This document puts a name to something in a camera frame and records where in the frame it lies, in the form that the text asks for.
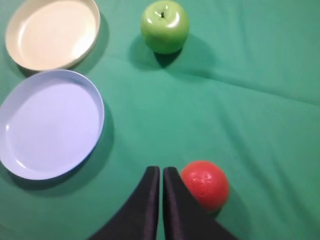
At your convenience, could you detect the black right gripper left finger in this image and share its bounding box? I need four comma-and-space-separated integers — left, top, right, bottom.
90, 166, 160, 240

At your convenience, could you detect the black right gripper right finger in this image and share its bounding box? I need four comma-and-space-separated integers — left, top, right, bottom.
162, 167, 237, 240

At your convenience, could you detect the red yellow round bread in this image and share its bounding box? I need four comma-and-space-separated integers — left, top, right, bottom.
180, 160, 230, 212

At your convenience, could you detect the blue plastic plate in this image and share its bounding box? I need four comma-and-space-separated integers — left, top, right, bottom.
0, 69, 105, 181

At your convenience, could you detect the yellow plastic plate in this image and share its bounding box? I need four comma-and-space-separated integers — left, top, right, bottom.
4, 0, 101, 72

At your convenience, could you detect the green table cloth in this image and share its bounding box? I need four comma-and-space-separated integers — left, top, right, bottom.
0, 0, 320, 240

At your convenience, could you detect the green apple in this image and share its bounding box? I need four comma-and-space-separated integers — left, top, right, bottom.
140, 0, 190, 55

